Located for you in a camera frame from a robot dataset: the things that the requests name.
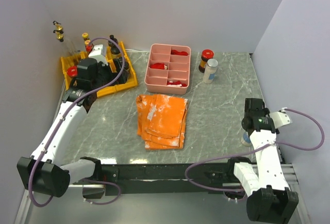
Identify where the brown spice jar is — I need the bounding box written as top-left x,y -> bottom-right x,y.
110,46 -> 122,59

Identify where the white bottle black cap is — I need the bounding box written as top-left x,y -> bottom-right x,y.
108,35 -> 119,47

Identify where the sauce bottle green label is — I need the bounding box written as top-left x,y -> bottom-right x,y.
85,40 -> 94,54

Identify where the sauce bottle yellow cap back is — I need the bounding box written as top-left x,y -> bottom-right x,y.
81,33 -> 90,41

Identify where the brass clamp wall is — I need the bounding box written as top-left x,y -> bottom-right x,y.
53,29 -> 64,42
53,21 -> 63,32

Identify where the silver lid glass jar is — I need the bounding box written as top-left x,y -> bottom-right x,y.
203,58 -> 218,84

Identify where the red lid sauce jar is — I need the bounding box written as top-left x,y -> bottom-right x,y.
199,49 -> 214,73

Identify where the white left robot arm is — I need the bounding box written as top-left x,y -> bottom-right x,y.
17,57 -> 127,202

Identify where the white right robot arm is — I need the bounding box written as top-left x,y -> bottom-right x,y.
226,98 -> 299,223

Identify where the yellow plastic bin organizer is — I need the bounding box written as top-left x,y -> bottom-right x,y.
60,41 -> 138,98

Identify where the red sock middle compartment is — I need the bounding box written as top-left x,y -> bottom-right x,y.
150,63 -> 168,70

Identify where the red sock compartment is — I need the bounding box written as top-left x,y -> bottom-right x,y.
171,50 -> 189,56
150,63 -> 168,70

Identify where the pink divided tray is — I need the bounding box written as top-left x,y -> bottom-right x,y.
144,43 -> 191,95

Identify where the red sock top compartment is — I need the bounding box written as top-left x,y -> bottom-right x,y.
171,50 -> 189,56

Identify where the red white sock bottom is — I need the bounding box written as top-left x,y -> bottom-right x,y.
167,80 -> 188,88

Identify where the orange tie-dye cloth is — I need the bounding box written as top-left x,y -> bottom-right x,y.
136,94 -> 188,150

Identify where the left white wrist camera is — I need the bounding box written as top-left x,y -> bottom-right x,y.
88,44 -> 108,66

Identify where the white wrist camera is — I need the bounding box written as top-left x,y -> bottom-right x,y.
269,108 -> 292,129
88,44 -> 108,66

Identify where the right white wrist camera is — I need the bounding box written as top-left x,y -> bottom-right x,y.
269,108 -> 292,129

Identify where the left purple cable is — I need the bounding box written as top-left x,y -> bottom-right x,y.
27,37 -> 126,207

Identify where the purple cable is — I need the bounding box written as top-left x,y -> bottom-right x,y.
184,108 -> 325,201
27,37 -> 126,207

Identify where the aluminium frame rail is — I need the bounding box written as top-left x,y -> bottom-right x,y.
252,163 -> 300,186

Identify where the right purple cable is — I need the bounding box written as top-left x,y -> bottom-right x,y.
184,108 -> 325,201

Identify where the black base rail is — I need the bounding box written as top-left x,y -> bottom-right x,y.
95,162 -> 241,194

